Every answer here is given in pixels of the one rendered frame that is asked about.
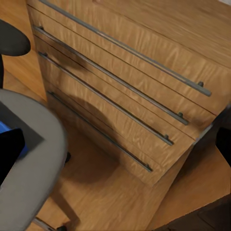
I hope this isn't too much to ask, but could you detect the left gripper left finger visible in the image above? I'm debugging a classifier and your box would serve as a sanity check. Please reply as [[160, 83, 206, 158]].
[[0, 128, 26, 186]]

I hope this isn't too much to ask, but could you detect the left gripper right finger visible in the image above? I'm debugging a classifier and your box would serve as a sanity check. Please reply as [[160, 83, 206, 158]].
[[216, 128, 231, 166]]

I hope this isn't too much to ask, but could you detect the folder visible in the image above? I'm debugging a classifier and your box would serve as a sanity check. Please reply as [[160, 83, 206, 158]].
[[0, 120, 28, 155]]

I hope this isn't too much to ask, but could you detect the swivel chair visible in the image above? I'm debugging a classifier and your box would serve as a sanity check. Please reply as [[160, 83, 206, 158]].
[[0, 20, 71, 231]]

